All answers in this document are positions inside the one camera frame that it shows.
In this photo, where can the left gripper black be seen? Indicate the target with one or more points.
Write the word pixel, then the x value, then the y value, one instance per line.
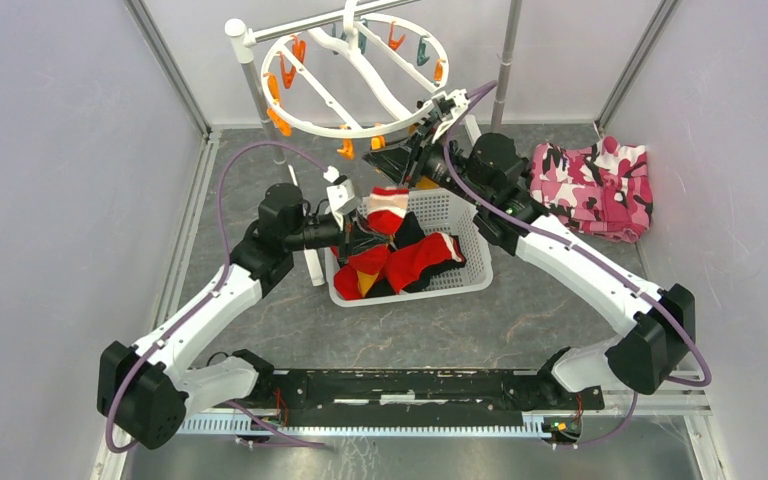
pixel 354 237

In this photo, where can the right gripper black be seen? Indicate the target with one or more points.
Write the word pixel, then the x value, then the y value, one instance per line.
pixel 391 161

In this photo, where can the mustard yellow striped sock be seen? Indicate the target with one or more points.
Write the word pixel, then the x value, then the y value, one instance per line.
pixel 425 183

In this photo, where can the black ankle sock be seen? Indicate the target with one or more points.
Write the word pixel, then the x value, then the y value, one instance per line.
pixel 409 233

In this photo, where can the red snowflake christmas sock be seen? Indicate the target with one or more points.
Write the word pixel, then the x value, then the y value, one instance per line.
pixel 410 269

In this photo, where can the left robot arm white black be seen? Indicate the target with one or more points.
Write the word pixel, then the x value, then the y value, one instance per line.
pixel 149 388

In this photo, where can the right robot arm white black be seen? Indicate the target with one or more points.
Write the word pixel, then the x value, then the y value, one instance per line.
pixel 654 327

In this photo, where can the white round sock hanger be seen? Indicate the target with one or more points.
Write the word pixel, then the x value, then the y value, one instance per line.
pixel 348 87

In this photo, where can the white plastic perforated basket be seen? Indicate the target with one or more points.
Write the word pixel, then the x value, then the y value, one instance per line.
pixel 437 210

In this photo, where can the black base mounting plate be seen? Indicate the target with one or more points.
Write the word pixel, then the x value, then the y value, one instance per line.
pixel 415 397

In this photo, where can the white metal drying rack stand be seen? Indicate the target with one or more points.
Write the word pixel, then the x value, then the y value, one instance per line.
pixel 339 31

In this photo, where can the pink camouflage garment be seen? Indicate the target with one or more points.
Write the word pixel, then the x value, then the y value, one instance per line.
pixel 602 190

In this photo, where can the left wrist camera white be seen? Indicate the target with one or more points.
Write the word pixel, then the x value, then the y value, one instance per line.
pixel 341 196

